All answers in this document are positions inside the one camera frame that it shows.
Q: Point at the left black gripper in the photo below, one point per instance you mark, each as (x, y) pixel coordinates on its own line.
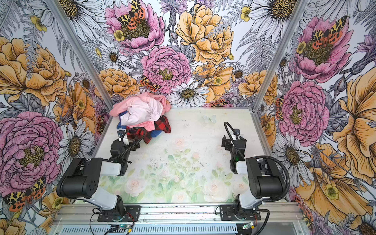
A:
(134, 138)

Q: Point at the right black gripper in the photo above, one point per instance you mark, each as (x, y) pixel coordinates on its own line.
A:
(232, 142)

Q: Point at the blue cloth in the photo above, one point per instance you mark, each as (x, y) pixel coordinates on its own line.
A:
(131, 134)

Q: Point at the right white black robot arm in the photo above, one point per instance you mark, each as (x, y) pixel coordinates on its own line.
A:
(265, 182)

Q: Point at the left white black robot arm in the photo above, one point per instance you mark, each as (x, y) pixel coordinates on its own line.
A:
(81, 182)

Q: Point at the red black plaid cloth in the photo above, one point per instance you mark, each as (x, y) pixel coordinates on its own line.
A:
(161, 124)

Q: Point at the pink cloth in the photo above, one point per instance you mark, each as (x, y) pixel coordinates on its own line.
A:
(115, 112)

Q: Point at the pale lilac white cloth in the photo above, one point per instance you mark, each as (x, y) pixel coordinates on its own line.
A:
(139, 111)

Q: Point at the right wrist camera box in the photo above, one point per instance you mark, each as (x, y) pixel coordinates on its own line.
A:
(236, 134)

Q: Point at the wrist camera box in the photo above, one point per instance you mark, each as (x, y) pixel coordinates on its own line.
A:
(236, 134)
(122, 136)

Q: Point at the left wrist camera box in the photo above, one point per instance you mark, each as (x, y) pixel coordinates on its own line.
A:
(122, 136)

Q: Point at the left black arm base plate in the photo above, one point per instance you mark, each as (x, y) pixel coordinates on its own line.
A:
(127, 214)

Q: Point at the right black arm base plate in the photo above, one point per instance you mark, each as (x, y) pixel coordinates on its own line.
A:
(233, 213)

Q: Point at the aluminium front rail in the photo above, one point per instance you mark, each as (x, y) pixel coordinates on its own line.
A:
(82, 214)

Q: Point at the left aluminium corner post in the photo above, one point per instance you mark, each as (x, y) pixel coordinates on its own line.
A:
(63, 21)

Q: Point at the aluminium corner post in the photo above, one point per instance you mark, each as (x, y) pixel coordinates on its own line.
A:
(296, 16)
(63, 21)

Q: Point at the right aluminium corner post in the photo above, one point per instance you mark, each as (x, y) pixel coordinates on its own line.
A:
(296, 16)

